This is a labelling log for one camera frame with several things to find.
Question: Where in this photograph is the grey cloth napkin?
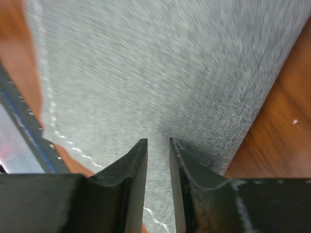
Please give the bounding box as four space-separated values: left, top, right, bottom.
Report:
25 0 311 233

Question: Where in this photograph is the aluminium frame rail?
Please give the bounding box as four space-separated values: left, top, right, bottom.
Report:
0 104 45 174

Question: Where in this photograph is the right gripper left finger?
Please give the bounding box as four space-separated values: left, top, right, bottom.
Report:
89 138 148 233

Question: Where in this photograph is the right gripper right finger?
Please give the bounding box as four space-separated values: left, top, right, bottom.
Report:
169 137 228 233

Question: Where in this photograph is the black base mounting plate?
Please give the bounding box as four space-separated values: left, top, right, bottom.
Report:
0 67 69 174

